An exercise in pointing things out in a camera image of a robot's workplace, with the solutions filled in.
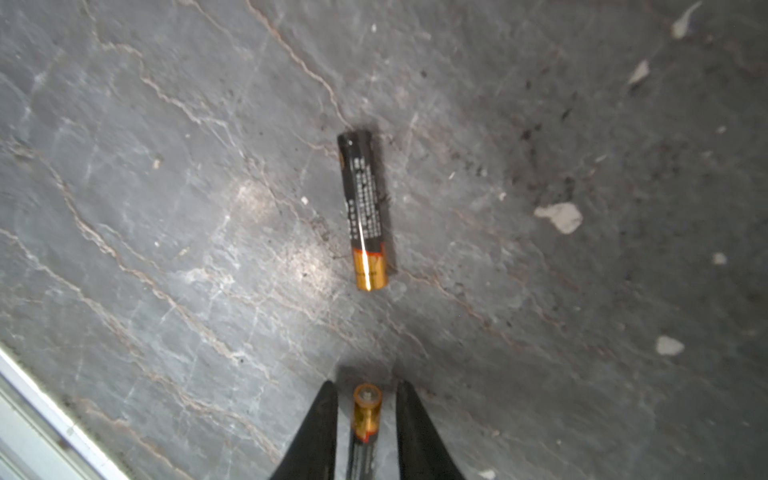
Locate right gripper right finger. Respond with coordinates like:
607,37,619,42
396,380,465,480

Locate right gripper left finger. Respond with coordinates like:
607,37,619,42
270,380,339,480

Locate black gold AAA battery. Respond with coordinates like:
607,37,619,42
346,383,383,480
337,130,388,292

